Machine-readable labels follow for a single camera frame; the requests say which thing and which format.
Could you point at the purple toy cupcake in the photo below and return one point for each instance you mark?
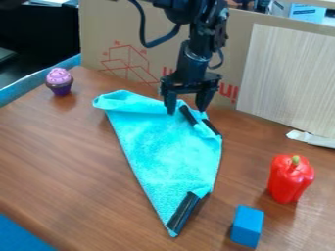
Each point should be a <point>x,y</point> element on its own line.
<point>59,81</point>

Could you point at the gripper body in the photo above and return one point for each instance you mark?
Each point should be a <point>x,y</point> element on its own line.
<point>192,70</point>

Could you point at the turquoise cloth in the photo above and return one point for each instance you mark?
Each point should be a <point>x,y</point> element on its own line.
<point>170,150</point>

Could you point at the cardboard box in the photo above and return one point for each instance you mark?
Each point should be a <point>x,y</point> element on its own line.
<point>131,42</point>

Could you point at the red toy pepper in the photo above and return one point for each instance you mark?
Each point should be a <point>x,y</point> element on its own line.
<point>290,179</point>

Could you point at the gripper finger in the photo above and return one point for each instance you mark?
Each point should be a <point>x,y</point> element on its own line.
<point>205,98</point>
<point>170,101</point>

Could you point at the wooden board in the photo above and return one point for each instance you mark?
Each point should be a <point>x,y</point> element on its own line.
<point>288,78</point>

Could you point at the blue block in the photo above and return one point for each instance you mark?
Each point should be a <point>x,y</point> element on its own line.
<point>247,226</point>

